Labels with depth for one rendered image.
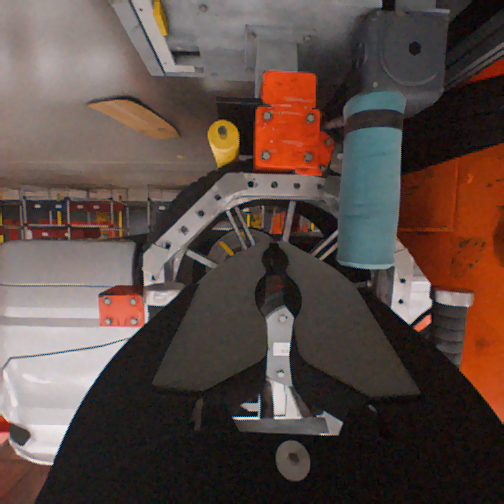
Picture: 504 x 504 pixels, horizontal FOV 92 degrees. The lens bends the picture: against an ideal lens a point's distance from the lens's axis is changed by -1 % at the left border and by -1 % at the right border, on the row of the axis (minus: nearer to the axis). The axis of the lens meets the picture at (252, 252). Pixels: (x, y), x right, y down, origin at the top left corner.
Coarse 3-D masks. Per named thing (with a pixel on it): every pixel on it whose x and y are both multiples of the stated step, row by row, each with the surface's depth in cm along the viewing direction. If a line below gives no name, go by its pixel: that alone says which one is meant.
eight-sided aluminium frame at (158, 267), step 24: (216, 192) 47; (240, 192) 47; (264, 192) 48; (288, 192) 48; (312, 192) 48; (336, 192) 48; (192, 216) 47; (216, 216) 53; (168, 240) 48; (144, 264) 48; (168, 264) 51; (408, 264) 50; (384, 288) 55; (408, 288) 51; (408, 312) 52; (240, 408) 56; (312, 408) 55
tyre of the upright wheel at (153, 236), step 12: (228, 168) 55; (240, 168) 55; (252, 168) 55; (204, 180) 55; (216, 180) 55; (180, 192) 56; (192, 192) 55; (204, 192) 55; (168, 204) 56; (180, 204) 55; (192, 204) 55; (168, 216) 55; (180, 216) 55; (156, 228) 56; (168, 228) 56; (156, 240) 56; (144, 252) 56
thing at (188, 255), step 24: (240, 216) 58; (288, 216) 59; (312, 216) 72; (336, 216) 58; (192, 240) 57; (240, 240) 59; (288, 240) 60; (336, 240) 60; (192, 264) 78; (216, 264) 59; (336, 264) 81
